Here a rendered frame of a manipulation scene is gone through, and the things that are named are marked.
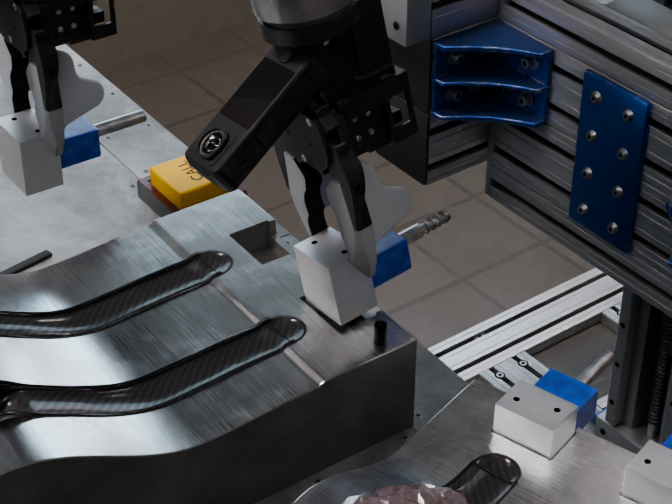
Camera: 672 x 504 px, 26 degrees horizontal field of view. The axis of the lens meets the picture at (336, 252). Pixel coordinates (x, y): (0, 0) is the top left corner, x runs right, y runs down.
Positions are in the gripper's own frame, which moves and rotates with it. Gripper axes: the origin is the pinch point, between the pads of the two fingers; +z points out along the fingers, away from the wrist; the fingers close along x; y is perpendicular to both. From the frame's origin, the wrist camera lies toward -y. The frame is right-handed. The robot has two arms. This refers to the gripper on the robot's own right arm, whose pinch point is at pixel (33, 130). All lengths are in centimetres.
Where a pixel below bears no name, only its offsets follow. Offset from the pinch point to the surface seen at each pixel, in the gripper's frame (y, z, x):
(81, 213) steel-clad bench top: 6.5, 15.0, 7.0
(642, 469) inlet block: 19, 7, -56
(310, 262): 9.6, 1.1, -28.6
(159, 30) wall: 101, 91, 171
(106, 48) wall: 87, 91, 171
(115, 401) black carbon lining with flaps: -7.8, 6.4, -28.7
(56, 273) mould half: -4.2, 6.7, -11.5
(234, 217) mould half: 11.6, 6.0, -13.8
